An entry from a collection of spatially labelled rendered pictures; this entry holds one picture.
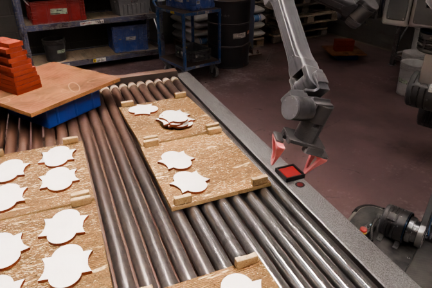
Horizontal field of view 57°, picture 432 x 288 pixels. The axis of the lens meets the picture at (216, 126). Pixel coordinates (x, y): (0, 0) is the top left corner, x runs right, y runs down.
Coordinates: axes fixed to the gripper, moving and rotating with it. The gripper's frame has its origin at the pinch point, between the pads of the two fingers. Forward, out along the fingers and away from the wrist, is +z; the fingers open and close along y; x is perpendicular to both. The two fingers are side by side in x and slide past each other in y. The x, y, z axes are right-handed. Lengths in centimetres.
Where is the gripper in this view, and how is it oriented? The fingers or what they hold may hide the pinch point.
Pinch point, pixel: (289, 166)
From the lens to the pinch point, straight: 106.5
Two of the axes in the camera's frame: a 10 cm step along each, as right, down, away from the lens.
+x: -0.7, -4.9, 8.7
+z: -3.4, 8.3, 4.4
